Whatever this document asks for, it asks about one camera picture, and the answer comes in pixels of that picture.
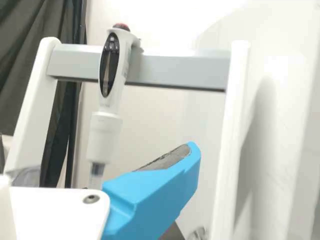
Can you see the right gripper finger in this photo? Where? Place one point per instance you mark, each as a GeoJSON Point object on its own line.
{"type": "Point", "coordinates": [155, 195]}

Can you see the pipette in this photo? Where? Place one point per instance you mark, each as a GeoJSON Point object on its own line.
{"type": "Point", "coordinates": [112, 105]}

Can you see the white pipette stand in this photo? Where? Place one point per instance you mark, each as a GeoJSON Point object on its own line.
{"type": "Point", "coordinates": [175, 72]}

